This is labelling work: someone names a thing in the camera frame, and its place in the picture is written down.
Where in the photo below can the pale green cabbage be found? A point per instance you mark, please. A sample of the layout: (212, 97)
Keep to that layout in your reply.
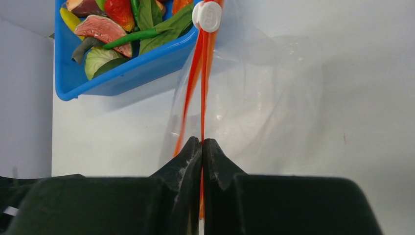
(96, 58)

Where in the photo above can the orange carrot piece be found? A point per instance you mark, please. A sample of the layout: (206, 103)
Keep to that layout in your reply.
(177, 5)

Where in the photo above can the flat green leaf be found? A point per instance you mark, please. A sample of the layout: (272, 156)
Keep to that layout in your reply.
(171, 29)

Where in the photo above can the pink watermelon slice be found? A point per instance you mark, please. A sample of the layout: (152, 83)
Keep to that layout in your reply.
(101, 28)

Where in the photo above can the upright green bean pod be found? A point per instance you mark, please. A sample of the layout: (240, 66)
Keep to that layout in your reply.
(146, 14)

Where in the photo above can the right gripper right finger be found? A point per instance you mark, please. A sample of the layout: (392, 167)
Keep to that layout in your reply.
(238, 203)

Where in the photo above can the yellow banana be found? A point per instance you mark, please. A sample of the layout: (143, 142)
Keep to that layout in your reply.
(71, 20)

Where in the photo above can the blue plastic bin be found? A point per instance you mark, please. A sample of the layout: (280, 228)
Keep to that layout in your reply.
(70, 78)

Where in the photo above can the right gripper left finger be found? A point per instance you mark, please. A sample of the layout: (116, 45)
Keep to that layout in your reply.
(164, 203)

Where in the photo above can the clear zip top bag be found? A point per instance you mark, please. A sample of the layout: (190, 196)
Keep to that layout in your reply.
(255, 95)

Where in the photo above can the grey fish piece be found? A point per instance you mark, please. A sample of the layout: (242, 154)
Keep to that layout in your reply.
(89, 42)

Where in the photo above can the long green bean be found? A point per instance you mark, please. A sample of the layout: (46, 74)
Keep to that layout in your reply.
(140, 35)

